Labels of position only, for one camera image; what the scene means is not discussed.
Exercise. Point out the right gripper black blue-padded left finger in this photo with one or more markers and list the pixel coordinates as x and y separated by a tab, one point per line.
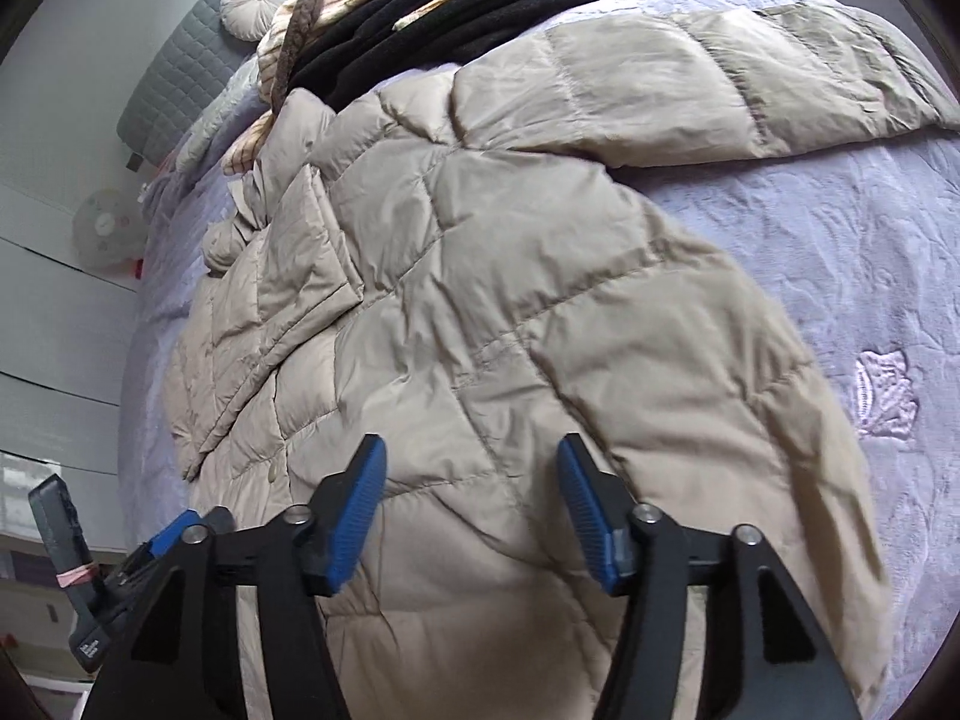
227	611

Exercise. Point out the beige quilted puffer jacket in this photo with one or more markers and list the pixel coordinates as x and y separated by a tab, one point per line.
448	263

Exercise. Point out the white drawer cabinet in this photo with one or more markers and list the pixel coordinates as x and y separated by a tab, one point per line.
65	335

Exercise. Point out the white desk fan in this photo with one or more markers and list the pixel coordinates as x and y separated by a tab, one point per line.
108	229

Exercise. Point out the lavender embossed bed blanket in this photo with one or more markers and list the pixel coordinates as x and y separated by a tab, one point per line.
858	244

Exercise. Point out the white fluffy pillow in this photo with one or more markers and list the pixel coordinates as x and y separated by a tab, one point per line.
214	115

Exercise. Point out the grey quilted headboard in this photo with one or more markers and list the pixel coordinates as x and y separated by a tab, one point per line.
189	71

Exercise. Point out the brown knit scarf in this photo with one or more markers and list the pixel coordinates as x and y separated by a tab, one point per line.
303	17

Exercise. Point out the black folded garment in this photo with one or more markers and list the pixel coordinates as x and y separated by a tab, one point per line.
367	46

